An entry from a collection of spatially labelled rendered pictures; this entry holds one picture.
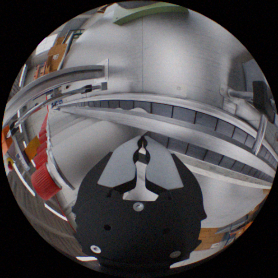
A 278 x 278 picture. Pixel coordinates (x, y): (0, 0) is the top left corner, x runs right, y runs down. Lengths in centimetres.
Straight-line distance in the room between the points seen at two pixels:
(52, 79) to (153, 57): 26
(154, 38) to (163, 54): 6
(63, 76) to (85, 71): 7
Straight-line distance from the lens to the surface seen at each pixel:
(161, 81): 21
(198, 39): 25
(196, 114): 15
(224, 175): 17
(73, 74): 30
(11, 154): 43
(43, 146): 20
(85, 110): 16
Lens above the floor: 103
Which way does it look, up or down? 46 degrees down
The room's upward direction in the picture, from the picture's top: 129 degrees counter-clockwise
